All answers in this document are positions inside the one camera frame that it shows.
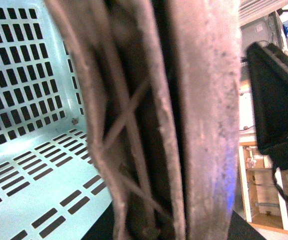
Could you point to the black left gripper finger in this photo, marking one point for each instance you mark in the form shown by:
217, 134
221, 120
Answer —
268, 72

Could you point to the turquoise plastic shopping basket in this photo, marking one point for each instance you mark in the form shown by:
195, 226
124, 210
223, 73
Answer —
49, 187

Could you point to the wooden cabinet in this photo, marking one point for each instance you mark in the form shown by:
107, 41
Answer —
264, 207

